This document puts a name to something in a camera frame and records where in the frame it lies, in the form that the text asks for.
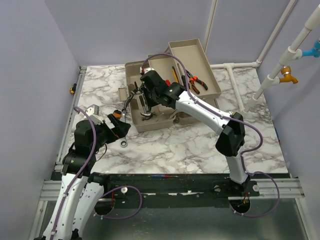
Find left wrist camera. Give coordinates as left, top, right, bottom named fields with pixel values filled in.
left=85, top=104, right=104, bottom=125

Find yellow black handled screwdriver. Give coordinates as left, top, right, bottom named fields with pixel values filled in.
left=177, top=63, right=191, bottom=90

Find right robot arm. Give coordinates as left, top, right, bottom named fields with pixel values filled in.
left=140, top=70, right=249, bottom=196

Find orange hex key set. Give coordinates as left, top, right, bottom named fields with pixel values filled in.
left=112, top=109, right=122, bottom=119

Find silver ratchet combination wrench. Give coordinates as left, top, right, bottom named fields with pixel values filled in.
left=120, top=108, right=128, bottom=148

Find yellow black screwdriver at edge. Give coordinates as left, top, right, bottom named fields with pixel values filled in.
left=69, top=83, right=77, bottom=95

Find blue pipe fitting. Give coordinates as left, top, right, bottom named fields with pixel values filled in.
left=301, top=38, right=320, bottom=58

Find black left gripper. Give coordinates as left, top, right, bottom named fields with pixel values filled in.
left=91, top=113, right=131, bottom=152

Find yellow black claw hammer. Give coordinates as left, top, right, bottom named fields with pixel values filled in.
left=139, top=95, right=152, bottom=114

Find black mounting rail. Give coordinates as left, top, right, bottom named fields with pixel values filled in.
left=96, top=173, right=303, bottom=212

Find small black-handled ball hammer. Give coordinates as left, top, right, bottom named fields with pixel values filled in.
left=140, top=112, right=156, bottom=121

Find orange black needle-nose pliers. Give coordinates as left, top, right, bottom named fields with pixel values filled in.
left=186, top=70, right=209, bottom=95

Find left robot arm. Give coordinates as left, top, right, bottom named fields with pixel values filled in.
left=38, top=113, right=131, bottom=240

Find yellow brass tap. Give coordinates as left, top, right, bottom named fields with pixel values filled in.
left=279, top=66, right=299, bottom=84

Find white pvc pipe frame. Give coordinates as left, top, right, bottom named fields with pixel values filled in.
left=203, top=0, right=320, bottom=113

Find translucent brown tool box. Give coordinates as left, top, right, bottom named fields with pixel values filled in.
left=117, top=38, right=222, bottom=133

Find black handled pruning shears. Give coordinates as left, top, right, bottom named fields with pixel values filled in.
left=123, top=81, right=142, bottom=110

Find yellow utility knife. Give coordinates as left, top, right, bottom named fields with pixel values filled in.
left=171, top=66, right=180, bottom=84

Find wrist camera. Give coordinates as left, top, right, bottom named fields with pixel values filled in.
left=85, top=104, right=104, bottom=125
left=139, top=67, right=155, bottom=76

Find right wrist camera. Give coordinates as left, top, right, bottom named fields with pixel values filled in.
left=139, top=67, right=155, bottom=76

